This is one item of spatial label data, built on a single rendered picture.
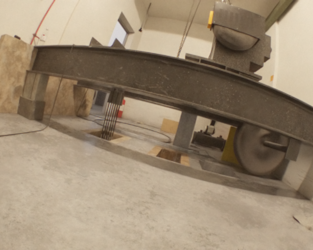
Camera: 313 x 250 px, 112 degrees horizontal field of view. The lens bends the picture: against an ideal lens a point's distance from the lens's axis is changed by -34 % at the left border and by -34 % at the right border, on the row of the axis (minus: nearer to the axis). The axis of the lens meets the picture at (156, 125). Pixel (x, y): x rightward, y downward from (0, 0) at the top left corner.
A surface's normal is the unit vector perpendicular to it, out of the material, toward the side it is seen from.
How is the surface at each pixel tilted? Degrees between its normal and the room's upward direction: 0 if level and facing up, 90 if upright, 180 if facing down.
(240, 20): 90
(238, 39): 90
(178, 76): 90
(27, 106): 90
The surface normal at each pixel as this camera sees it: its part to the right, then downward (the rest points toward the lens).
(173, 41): -0.17, 0.03
